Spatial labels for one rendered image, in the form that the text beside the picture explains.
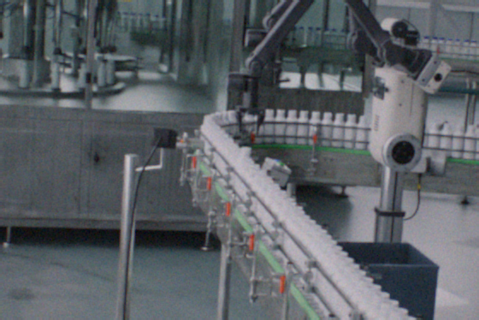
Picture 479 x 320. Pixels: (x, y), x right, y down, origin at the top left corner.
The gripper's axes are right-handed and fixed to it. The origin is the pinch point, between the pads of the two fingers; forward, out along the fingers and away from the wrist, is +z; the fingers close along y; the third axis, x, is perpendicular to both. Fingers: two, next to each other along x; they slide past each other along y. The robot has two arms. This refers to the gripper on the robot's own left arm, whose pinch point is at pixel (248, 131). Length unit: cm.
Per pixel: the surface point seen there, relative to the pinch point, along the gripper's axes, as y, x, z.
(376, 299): -2, -179, 9
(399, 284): 40, -71, 36
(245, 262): -6, -44, 38
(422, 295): 49, -71, 40
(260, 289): -6, -73, 39
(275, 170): 14.0, 11.3, 16.3
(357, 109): 183, 500, 51
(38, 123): -75, 309, 49
